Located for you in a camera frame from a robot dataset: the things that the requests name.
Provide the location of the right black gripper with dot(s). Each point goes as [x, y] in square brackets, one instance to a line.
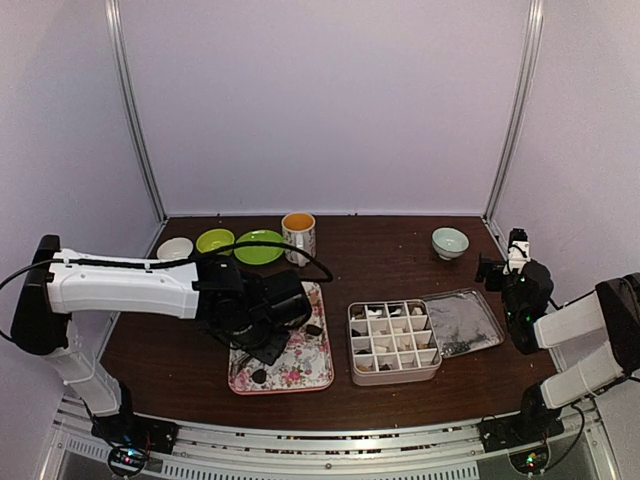
[484, 265]

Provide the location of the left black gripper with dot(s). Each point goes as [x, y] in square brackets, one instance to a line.
[270, 353]

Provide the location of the floral pink tray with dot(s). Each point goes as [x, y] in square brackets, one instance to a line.
[305, 365]

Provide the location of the pink rabbit tin lid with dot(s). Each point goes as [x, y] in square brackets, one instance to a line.
[463, 322]

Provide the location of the pink divided tin box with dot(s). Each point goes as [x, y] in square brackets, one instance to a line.
[391, 342]

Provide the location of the metal serving tongs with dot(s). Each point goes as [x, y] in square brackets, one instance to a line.
[243, 361]

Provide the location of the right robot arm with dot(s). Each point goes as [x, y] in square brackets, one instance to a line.
[526, 286]

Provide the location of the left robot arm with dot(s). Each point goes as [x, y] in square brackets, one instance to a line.
[240, 309]

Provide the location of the pale blue tea bowl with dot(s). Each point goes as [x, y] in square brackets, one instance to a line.
[449, 243]

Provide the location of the green plate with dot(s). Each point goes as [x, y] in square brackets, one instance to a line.
[259, 255]

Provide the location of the green bowl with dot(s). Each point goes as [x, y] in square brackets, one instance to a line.
[213, 239]

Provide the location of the floral white mug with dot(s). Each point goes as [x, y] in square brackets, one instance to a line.
[299, 231]

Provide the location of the black white bowl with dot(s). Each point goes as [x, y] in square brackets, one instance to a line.
[175, 248]

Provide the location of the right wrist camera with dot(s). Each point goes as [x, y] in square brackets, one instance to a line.
[517, 247]

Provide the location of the front aluminium rail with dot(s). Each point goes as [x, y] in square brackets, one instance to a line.
[441, 451]

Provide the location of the right aluminium frame post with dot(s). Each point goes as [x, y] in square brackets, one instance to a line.
[529, 59]

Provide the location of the aluminium frame post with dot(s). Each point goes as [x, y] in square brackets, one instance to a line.
[116, 32]
[529, 59]

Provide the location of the left aluminium frame post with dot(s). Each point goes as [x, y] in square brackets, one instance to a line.
[116, 32]

